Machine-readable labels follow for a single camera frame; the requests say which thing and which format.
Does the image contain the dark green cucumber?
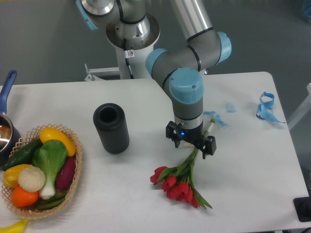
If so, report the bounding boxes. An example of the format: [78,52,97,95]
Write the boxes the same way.
[1,139,42,171]

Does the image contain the white garlic bulb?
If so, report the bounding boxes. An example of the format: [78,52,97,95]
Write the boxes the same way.
[18,166,46,192]

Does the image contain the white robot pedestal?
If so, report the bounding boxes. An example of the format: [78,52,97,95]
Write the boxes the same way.
[106,13,160,79]

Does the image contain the purple sweet potato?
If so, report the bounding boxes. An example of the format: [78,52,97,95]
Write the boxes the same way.
[56,157,75,190]

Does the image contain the green bean pods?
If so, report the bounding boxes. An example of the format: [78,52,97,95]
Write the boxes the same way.
[35,193,67,211]

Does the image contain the metal bracket frame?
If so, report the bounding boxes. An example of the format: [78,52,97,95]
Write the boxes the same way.
[84,64,120,82]

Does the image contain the yellow bell pepper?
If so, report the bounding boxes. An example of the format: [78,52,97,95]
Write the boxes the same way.
[3,164,32,188]

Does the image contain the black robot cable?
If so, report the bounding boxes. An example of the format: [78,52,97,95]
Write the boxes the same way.
[122,38,135,80]

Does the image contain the blue handled saucepan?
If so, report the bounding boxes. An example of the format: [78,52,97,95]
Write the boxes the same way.
[0,70,20,166]

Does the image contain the woven wicker basket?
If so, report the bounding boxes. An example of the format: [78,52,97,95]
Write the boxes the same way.
[1,124,82,219]

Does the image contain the blue ribbon scrap centre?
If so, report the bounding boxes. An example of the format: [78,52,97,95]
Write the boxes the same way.
[203,111,230,126]

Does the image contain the green bok choy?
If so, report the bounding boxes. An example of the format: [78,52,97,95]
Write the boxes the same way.
[32,139,68,200]

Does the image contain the yellow banana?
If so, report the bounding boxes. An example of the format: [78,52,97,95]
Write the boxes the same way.
[0,218,28,233]

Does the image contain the black device at edge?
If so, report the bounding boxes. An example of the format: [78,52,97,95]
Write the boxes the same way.
[293,197,311,222]

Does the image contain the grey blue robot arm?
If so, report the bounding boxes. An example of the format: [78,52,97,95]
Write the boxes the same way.
[76,0,232,156]

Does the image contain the orange fruit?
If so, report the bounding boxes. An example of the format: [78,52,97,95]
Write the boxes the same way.
[11,186,39,207]

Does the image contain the blue ribbon right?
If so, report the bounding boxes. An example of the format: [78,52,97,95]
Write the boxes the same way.
[256,91,285,123]

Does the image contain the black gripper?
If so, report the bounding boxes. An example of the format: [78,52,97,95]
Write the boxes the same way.
[165,121,216,159]

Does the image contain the white frame right edge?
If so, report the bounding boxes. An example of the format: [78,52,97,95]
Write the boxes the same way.
[288,83,311,131]

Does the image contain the red tulip bouquet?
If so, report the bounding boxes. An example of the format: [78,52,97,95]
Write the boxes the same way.
[149,117,217,210]

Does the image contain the black ribbed cylindrical vase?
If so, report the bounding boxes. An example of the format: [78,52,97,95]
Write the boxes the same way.
[93,103,129,154]

